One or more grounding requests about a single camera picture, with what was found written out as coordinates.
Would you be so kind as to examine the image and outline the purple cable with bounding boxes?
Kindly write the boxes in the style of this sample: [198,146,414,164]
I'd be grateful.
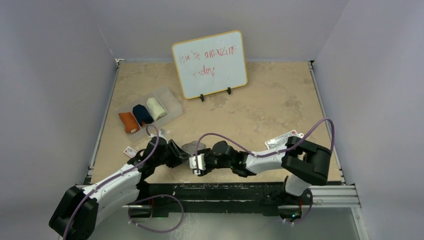
[194,117,336,226]
[62,124,185,240]

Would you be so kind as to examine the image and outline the small red white tag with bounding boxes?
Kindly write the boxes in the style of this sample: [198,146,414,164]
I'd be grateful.
[123,146,138,158]

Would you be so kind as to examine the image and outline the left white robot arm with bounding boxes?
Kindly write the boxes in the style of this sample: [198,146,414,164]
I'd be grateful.
[48,136,191,240]

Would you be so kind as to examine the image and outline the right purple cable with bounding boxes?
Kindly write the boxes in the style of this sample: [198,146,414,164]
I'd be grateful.
[194,117,336,226]

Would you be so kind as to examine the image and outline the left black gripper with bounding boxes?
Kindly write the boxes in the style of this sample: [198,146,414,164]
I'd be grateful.
[154,140,189,168]

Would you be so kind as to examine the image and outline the clear plastic divided tray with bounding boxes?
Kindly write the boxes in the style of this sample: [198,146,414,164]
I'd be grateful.
[115,86,183,142]

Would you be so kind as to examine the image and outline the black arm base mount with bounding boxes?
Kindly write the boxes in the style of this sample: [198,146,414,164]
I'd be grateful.
[127,182,313,221]

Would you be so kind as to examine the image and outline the grey underwear with beige band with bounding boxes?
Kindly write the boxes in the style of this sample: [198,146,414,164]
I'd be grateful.
[181,140,206,156]

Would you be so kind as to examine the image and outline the navy rolled underwear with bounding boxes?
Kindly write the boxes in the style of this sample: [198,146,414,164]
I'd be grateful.
[132,104,154,126]

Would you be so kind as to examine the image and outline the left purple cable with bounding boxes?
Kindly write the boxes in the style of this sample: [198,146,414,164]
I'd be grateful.
[62,124,185,240]

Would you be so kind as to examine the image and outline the pale yellow underwear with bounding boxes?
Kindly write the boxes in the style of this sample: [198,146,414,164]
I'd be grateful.
[146,97,167,121]

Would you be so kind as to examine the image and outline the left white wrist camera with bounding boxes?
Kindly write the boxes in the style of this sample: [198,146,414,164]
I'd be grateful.
[147,129,168,140]

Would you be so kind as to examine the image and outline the whiteboard with yellow frame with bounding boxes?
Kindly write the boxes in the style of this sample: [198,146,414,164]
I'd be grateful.
[171,30,248,100]

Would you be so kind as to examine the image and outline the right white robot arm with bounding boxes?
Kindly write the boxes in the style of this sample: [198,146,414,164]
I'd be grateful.
[189,136,333,204]

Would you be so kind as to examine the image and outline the clear plastic packaging bag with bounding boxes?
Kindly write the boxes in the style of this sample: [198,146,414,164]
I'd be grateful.
[264,129,304,150]

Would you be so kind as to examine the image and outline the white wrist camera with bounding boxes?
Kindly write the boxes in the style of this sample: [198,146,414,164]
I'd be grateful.
[188,153,206,176]
[147,129,168,140]

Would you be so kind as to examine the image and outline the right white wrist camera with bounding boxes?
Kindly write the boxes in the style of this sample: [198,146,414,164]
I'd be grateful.
[188,153,206,176]

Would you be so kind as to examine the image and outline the aluminium frame rail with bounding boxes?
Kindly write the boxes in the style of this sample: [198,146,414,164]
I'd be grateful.
[58,165,369,240]

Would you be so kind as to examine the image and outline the orange rolled underwear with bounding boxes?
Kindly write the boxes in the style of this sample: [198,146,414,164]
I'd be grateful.
[118,112,140,134]

